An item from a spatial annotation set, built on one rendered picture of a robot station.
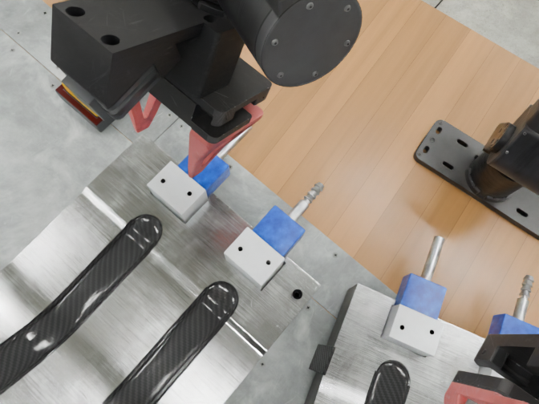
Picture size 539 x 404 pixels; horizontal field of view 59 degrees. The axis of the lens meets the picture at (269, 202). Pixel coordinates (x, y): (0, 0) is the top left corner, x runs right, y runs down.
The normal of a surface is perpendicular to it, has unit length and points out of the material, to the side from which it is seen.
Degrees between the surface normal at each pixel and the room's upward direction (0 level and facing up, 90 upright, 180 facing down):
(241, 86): 29
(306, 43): 78
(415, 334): 0
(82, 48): 61
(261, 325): 0
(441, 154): 0
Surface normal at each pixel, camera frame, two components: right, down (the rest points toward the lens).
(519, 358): -0.58, 0.78
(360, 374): 0.04, -0.29
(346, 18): 0.43, 0.78
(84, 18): 0.36, -0.62
